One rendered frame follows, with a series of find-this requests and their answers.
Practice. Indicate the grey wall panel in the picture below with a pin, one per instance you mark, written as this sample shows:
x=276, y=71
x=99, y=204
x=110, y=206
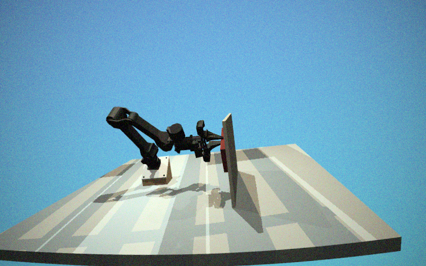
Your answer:
x=230, y=156

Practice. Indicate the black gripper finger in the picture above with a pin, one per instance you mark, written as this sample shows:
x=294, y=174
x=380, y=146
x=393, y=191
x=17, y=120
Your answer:
x=211, y=136
x=213, y=144

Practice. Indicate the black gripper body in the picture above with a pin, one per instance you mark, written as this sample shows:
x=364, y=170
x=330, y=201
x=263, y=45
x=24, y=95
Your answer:
x=201, y=132

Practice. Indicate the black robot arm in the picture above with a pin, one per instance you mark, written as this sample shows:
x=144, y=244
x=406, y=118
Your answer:
x=174, y=135

